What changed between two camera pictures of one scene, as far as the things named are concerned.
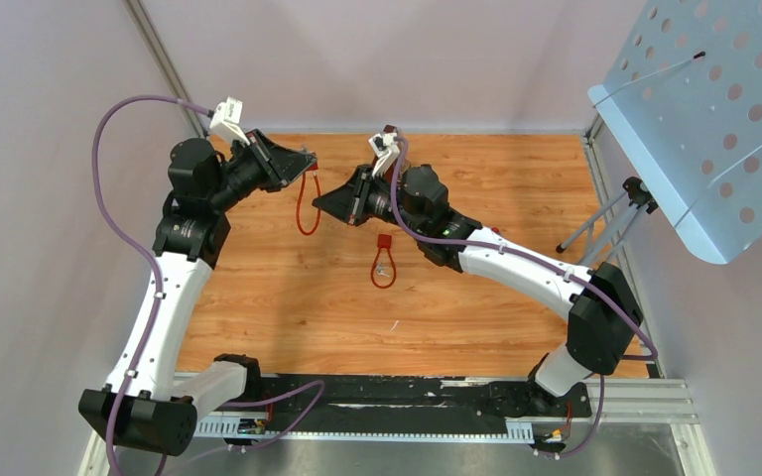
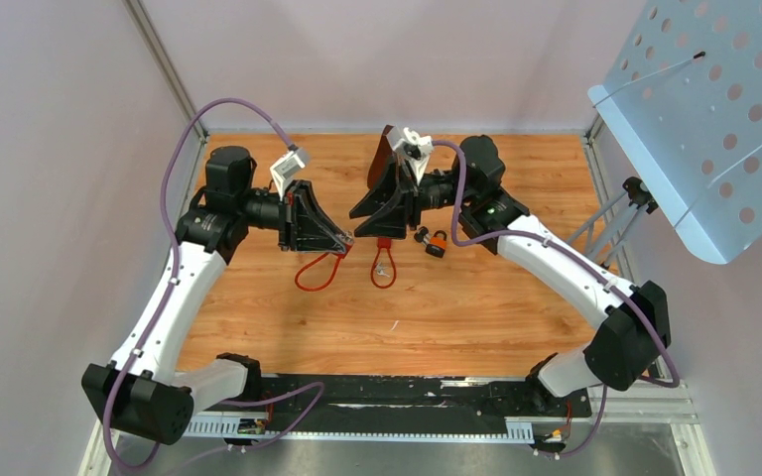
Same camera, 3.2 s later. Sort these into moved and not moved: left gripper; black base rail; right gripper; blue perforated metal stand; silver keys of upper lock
Moved: right gripper; left gripper
Not moved: blue perforated metal stand; black base rail; silver keys of upper lock
